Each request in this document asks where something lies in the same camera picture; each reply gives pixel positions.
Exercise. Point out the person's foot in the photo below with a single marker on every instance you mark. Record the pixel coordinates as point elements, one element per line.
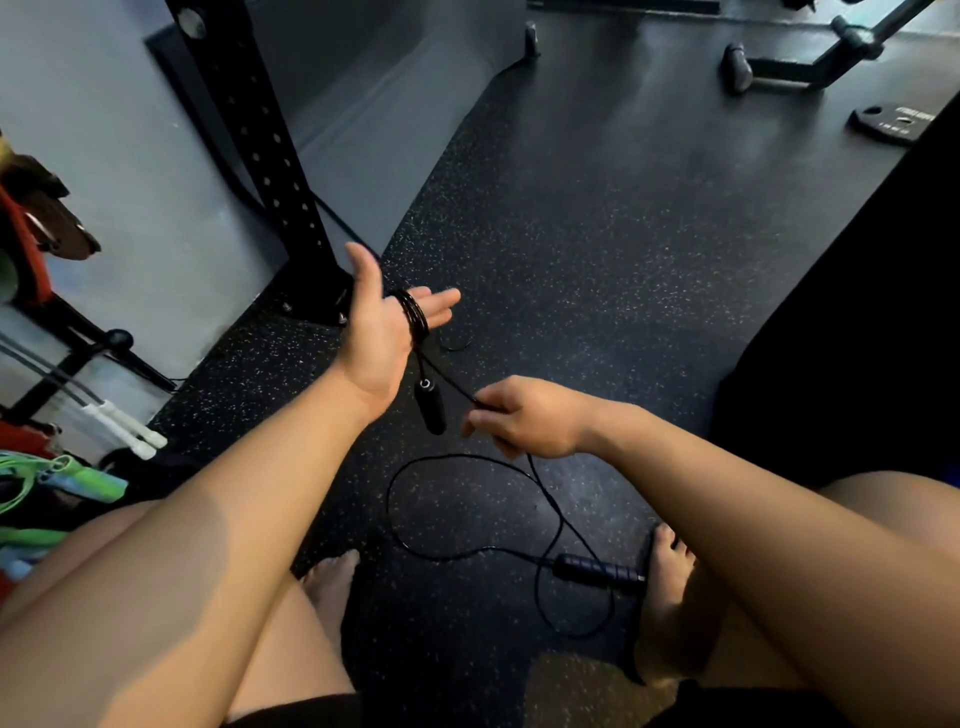
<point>331,589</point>
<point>675,607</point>

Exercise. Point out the black storage rack frame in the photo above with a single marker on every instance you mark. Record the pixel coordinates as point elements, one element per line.
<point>82,341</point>

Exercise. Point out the person's left thumb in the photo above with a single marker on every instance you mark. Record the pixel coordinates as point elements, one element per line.
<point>365,274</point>

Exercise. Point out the brown leather belt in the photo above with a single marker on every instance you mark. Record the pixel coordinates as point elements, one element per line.
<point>56,225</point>

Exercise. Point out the black bench pad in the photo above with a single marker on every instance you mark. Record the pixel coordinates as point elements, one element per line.
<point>862,337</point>

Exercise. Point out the person's right foot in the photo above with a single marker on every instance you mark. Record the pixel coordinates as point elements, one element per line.
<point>675,607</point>

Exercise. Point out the person's left leg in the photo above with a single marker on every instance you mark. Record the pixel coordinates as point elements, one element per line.
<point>289,660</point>

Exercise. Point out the black weight plate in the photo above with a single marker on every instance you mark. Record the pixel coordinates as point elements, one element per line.
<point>896,122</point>

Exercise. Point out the person's right fingers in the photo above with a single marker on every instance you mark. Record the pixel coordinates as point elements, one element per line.
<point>491,420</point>

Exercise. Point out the person's left foot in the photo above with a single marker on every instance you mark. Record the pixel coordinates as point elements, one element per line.
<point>331,589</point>

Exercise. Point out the person's right forearm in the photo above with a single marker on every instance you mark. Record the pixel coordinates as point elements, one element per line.
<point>787,547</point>

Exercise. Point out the person's left forearm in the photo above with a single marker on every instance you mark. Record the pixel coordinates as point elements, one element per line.
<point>187,555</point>

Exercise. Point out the black perforated rack post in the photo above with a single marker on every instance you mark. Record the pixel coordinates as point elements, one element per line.
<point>277,172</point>

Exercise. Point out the black bench base frame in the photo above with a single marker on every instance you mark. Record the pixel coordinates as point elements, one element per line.
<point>817,67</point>

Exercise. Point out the person's right hand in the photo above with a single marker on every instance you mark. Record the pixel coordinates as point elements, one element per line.
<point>540,420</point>

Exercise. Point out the person's left hand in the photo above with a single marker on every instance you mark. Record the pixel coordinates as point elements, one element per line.
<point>375,337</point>

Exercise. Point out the person's right leg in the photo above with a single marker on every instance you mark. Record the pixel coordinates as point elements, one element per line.
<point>892,502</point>

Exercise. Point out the black shorts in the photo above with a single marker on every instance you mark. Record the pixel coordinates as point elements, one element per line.
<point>315,712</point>

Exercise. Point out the person's leg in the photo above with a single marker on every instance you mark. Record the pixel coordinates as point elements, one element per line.
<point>892,502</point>
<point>289,660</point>

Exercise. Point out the black machine foot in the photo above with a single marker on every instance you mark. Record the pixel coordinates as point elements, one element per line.
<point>532,39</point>

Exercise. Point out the green resistance band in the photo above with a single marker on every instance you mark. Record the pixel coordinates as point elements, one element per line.
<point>67,480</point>

